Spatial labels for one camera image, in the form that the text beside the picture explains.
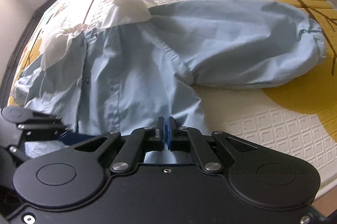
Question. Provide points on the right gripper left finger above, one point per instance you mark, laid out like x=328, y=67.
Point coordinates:
x=137, y=144

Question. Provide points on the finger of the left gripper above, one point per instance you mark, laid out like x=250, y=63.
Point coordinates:
x=70, y=138

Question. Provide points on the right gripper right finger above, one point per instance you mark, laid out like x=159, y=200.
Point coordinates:
x=192, y=141

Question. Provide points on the light blue shirt white collar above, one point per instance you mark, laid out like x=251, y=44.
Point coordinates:
x=143, y=60

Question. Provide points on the colourful foam play mat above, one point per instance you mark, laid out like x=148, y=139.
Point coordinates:
x=297, y=118

